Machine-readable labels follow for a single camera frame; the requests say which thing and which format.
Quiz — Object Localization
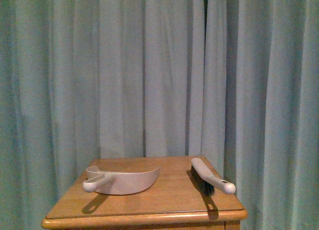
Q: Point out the white plastic dustpan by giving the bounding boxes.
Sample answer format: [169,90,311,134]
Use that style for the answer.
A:
[82,165,160,196]

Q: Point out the white hand brush black bristles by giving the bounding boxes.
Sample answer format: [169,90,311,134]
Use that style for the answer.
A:
[191,158,236,196]

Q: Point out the light blue curtain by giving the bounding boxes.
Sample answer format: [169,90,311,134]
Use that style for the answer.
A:
[0,0,319,230]

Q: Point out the wooden nightstand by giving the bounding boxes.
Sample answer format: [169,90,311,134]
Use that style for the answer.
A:
[42,156,248,230]

